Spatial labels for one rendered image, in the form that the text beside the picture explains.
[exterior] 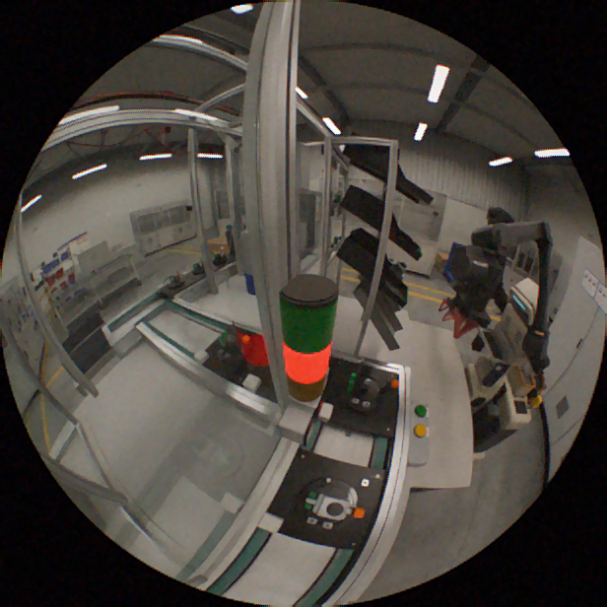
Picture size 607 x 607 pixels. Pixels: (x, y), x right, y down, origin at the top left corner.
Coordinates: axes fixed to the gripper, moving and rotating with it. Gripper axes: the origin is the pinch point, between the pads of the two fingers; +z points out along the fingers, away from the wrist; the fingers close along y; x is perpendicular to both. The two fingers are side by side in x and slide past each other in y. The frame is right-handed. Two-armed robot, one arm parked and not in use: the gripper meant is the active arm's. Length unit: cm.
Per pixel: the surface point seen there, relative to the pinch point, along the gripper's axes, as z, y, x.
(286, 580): 32, 70, -17
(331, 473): 26.8, 31.3, -20.5
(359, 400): 24.8, 9.2, -19.1
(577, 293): -33, -117, 284
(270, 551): 32, 60, -25
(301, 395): -3.9, 27.0, -30.8
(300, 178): -39, -99, -86
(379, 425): 26.6, 14.6, -11.1
